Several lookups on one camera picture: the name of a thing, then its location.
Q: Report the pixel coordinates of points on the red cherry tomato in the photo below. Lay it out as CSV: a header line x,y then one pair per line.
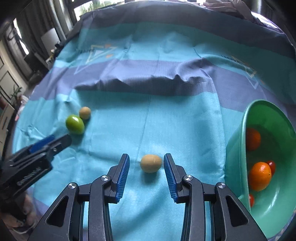
x,y
251,200
272,166

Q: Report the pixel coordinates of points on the green plastic bowl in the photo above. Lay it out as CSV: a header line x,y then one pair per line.
x,y
274,207

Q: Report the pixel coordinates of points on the small tangerine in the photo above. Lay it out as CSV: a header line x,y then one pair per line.
x,y
253,139

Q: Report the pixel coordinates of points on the teal purple striped cloth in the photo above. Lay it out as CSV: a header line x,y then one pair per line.
x,y
160,77

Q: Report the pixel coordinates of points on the green oval fruit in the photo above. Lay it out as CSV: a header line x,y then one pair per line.
x,y
75,124

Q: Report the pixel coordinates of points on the left hand painted nails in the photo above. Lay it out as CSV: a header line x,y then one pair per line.
x,y
20,214

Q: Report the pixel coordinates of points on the potted green plant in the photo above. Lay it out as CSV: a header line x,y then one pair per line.
x,y
16,91

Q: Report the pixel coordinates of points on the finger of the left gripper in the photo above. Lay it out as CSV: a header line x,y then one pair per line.
x,y
38,145
56,146

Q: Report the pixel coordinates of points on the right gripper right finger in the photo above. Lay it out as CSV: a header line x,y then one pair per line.
x,y
230,220

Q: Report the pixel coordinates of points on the large orange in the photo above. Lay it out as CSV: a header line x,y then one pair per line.
x,y
259,176

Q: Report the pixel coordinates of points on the tan round fruit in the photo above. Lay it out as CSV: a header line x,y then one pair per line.
x,y
150,163
85,113

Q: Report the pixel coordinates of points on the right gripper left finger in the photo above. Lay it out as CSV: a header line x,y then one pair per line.
x,y
64,218

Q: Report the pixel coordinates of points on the lilac crumpled cloth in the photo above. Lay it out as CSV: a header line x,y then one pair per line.
x,y
237,9

